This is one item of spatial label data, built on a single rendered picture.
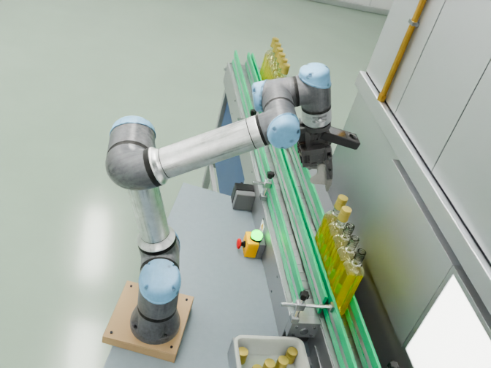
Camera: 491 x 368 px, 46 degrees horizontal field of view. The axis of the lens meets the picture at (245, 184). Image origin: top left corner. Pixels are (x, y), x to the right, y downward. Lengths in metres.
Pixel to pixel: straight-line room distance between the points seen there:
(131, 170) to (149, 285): 0.40
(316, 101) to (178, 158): 0.36
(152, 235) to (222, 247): 0.56
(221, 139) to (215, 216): 1.02
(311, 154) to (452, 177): 0.40
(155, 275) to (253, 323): 0.45
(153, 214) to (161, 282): 0.19
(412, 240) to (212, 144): 0.71
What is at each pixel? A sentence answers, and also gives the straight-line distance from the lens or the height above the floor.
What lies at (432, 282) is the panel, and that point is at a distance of 1.65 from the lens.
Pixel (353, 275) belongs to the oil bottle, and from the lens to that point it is 1.78.
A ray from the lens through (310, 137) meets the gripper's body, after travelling 1.50.
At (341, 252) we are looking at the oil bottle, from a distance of 1.82.
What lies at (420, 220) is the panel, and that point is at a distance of 1.71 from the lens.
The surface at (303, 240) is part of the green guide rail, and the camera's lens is 2.03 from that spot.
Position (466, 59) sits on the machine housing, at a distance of 1.70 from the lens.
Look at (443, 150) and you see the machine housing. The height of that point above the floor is 1.48.
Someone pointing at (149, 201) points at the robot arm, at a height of 1.21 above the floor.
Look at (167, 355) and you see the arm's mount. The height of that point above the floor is 0.77.
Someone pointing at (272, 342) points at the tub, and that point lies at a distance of 1.83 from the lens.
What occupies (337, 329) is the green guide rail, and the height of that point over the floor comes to 0.94.
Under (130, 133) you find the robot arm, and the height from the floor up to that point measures 1.42.
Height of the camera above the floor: 2.21
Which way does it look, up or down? 35 degrees down
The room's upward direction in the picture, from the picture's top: 16 degrees clockwise
